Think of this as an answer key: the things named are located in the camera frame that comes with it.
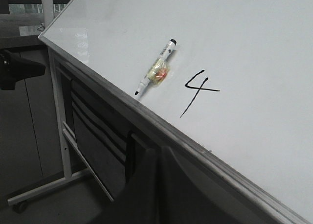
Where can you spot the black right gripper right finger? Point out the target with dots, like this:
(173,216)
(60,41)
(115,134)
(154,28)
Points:
(161,193)

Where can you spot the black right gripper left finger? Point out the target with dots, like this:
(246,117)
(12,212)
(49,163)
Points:
(14,68)

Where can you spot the white black whiteboard marker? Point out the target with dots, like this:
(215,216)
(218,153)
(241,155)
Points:
(159,69)

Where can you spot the white whiteboard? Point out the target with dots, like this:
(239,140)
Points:
(240,80)

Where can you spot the dark storage bin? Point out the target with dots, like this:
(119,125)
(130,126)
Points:
(107,141)

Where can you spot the black caster wheel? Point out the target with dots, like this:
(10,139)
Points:
(20,207)

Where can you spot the white whiteboard stand frame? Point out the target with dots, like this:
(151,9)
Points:
(66,137)

